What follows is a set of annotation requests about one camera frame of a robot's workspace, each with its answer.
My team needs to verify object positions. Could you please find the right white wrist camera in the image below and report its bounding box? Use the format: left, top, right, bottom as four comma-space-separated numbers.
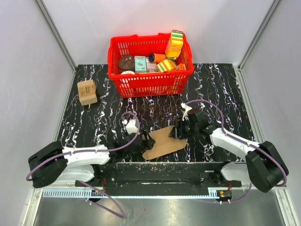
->
181, 103, 192, 121

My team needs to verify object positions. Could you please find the tall orange yellow carton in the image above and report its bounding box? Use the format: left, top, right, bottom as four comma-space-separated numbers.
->
165, 30, 184, 60

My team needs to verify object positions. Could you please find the brown round chocolate cake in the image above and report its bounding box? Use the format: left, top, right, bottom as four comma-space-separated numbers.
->
118, 55, 135, 72

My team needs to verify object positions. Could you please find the yellow green sponge pack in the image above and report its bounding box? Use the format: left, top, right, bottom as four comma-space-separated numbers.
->
157, 59, 177, 73

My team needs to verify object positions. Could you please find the orange blue can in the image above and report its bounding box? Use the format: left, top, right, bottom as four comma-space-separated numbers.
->
148, 53, 166, 64

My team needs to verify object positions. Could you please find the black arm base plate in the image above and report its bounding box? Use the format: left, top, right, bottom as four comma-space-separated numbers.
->
87, 162, 242, 189

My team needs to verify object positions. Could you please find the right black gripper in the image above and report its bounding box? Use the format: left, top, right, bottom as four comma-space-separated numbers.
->
168, 118, 198, 139

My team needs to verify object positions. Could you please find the purple cable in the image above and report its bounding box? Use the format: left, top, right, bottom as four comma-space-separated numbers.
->
25, 112, 141, 219
185, 99, 289, 204

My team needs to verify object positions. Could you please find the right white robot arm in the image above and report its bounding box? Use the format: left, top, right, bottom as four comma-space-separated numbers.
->
169, 109, 289, 193

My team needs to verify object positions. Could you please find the small folded cardboard box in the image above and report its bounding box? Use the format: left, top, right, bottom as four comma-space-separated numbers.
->
77, 80, 97, 106

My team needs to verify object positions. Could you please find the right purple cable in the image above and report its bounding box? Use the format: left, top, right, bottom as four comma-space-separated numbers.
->
185, 99, 289, 204

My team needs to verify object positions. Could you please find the teal snack box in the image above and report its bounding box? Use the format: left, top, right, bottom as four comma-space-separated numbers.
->
134, 56, 147, 73

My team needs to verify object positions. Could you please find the pink white snack box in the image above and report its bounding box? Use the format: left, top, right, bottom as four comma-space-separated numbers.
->
146, 57, 158, 73

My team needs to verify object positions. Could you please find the small orange packet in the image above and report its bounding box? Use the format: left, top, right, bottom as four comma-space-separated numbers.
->
175, 63, 186, 71

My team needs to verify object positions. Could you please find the brown cardboard box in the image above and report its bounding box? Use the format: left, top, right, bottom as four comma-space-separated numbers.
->
142, 126, 187, 160

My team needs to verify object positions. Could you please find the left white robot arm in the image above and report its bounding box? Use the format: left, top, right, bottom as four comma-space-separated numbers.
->
26, 130, 156, 188

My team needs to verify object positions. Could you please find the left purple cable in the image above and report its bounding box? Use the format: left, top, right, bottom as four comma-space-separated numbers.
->
25, 112, 141, 219

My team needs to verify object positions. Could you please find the red plastic shopping basket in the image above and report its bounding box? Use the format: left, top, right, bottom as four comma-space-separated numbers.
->
108, 33, 194, 98

